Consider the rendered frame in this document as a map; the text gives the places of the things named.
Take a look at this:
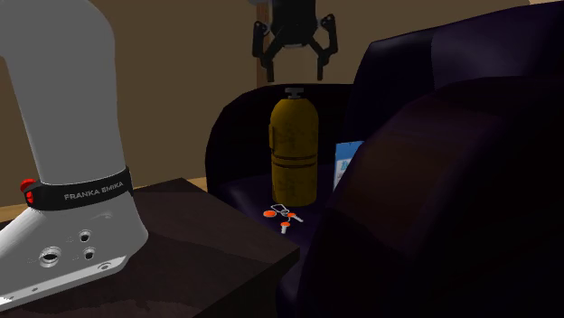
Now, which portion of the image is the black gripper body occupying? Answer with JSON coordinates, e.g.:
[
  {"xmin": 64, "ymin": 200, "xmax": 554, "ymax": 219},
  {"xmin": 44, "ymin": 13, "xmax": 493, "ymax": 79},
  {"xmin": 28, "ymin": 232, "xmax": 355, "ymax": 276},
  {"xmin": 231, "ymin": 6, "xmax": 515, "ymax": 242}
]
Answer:
[{"xmin": 268, "ymin": 0, "xmax": 320, "ymax": 48}]

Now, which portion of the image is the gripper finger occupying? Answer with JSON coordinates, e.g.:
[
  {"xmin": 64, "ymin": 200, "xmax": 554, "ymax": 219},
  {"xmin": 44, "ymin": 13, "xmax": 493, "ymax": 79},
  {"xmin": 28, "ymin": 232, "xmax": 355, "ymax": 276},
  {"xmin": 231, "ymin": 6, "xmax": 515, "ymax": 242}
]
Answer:
[
  {"xmin": 251, "ymin": 20, "xmax": 287, "ymax": 84},
  {"xmin": 306, "ymin": 13, "xmax": 340, "ymax": 82}
]

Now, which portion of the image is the yellow bottle with grey cap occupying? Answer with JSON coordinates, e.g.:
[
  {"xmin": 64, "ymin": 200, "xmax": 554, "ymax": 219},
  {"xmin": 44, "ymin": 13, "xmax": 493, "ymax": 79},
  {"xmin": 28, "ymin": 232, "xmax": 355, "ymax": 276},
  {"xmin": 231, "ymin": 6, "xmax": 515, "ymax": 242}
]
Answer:
[{"xmin": 268, "ymin": 86, "xmax": 320, "ymax": 208}]

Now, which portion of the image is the blue and white box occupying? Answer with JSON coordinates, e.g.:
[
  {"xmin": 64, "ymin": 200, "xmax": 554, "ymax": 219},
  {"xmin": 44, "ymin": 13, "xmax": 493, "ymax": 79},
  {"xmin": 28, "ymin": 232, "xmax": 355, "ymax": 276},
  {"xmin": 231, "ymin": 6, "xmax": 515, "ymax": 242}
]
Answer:
[{"xmin": 333, "ymin": 140, "xmax": 365, "ymax": 192}]

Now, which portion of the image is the key bunch with orange caps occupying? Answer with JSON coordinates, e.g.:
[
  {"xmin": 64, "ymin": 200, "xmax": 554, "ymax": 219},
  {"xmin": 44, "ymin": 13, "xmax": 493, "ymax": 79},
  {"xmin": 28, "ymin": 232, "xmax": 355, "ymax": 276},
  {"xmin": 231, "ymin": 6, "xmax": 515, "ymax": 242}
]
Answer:
[{"xmin": 262, "ymin": 203, "xmax": 306, "ymax": 236}]

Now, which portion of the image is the dark purple sofa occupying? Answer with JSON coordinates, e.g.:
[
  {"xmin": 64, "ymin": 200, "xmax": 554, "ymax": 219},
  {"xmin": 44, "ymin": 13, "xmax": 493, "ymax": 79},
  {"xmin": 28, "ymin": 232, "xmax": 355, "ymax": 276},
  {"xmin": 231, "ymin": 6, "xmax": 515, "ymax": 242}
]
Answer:
[{"xmin": 204, "ymin": 0, "xmax": 564, "ymax": 318}]

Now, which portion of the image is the dark robot stand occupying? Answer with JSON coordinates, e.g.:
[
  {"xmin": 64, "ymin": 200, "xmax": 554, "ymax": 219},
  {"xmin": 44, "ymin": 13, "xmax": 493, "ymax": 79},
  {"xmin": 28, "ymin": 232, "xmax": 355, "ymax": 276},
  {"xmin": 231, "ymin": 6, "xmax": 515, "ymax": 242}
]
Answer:
[{"xmin": 0, "ymin": 177, "xmax": 302, "ymax": 318}]

